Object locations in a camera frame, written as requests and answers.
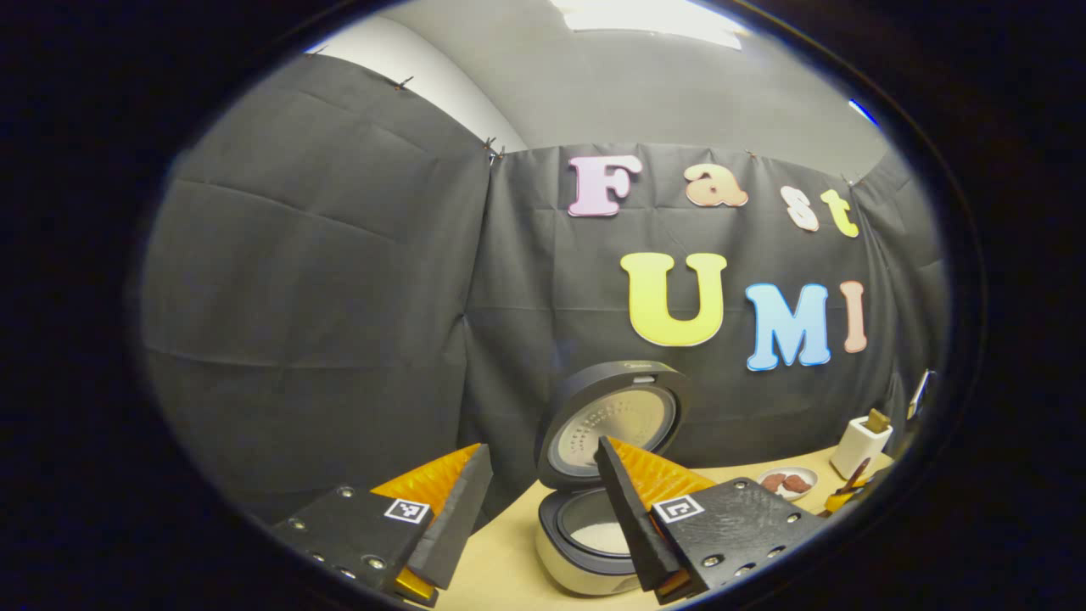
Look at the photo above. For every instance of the black backdrop cloth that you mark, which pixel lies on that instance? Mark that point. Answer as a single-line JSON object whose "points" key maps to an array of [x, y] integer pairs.
{"points": [[322, 297]]}

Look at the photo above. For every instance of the white rice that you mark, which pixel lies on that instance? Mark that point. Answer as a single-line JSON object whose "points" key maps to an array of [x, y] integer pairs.
{"points": [[602, 536]]}

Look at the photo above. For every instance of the red meat slice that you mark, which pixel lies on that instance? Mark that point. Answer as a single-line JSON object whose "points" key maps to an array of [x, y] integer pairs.
{"points": [[797, 484], [773, 483]]}

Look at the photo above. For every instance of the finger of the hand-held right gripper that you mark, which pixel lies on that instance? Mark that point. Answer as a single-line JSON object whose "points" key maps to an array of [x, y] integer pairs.
{"points": [[838, 502]]}

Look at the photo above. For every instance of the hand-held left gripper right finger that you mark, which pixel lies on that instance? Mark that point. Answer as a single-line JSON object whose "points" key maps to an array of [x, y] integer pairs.
{"points": [[632, 526]]}

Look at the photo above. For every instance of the round white plate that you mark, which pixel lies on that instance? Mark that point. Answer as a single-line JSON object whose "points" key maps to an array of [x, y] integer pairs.
{"points": [[793, 495]]}

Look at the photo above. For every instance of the dark grey rice cooker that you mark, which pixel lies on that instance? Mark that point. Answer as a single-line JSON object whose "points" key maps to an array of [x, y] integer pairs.
{"points": [[560, 509]]}

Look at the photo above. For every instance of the brown wooden spoon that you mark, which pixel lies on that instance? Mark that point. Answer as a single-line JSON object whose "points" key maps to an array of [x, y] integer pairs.
{"points": [[855, 475]]}

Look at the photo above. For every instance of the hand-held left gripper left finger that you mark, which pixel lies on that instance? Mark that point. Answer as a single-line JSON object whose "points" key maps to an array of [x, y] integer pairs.
{"points": [[458, 518]]}

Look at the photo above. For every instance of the large ceiling light panel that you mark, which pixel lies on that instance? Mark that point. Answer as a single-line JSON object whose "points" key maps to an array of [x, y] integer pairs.
{"points": [[653, 17]]}

